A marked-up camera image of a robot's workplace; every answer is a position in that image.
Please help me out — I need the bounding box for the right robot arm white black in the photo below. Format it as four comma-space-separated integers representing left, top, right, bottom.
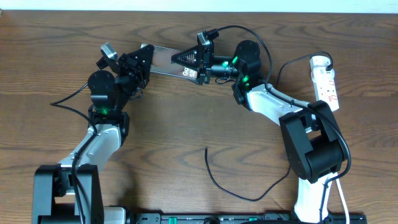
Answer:
171, 40, 351, 223

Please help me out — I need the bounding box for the white charger plug adapter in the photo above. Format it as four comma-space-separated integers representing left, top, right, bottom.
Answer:
310, 55, 331, 70

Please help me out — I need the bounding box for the white power strip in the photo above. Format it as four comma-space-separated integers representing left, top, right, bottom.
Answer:
310, 67, 339, 111

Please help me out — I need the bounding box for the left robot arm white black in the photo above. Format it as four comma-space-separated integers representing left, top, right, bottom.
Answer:
32, 43, 155, 223

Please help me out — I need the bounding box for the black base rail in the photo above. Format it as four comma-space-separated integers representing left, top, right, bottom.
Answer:
124, 212, 368, 224

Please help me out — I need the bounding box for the white power strip cord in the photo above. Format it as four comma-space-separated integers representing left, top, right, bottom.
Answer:
334, 174, 351, 224

